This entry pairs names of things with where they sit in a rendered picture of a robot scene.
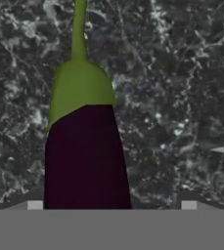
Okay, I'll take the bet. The purple eggplant with green stem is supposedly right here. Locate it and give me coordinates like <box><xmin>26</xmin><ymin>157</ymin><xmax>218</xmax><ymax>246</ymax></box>
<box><xmin>43</xmin><ymin>0</ymin><xmax>133</xmax><ymax>210</ymax></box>

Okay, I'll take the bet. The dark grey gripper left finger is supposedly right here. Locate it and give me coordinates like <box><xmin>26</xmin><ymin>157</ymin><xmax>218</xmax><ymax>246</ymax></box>
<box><xmin>0</xmin><ymin>187</ymin><xmax>46</xmax><ymax>211</ymax></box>

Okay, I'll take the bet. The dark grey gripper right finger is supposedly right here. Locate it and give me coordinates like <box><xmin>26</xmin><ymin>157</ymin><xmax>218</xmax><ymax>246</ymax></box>
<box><xmin>130</xmin><ymin>189</ymin><xmax>224</xmax><ymax>211</ymax></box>

